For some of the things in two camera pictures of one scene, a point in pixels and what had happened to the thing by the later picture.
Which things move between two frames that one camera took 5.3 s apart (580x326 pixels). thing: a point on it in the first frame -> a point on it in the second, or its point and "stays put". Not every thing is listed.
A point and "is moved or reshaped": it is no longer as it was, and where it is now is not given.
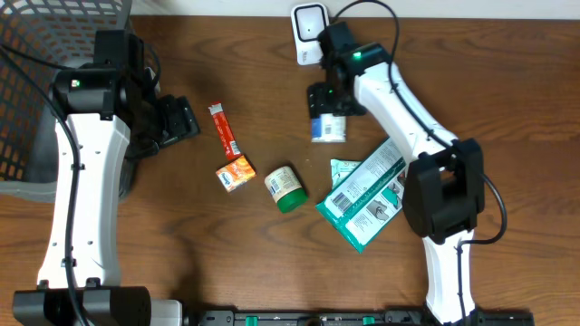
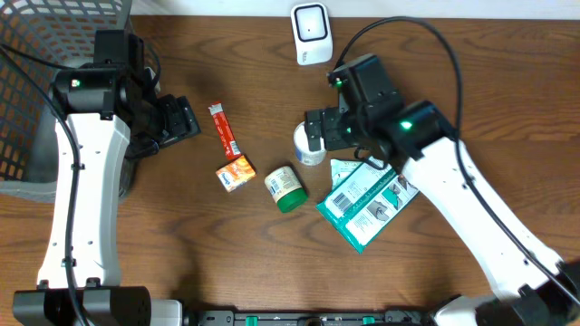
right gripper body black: x=331 y=97 -> x=345 y=129
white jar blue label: x=328 y=128 is moved or reshaped
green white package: x=369 y=199 stays put
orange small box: x=236 y=173 stays put
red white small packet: x=231 y=146 stays put
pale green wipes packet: x=340 y=168 stays put
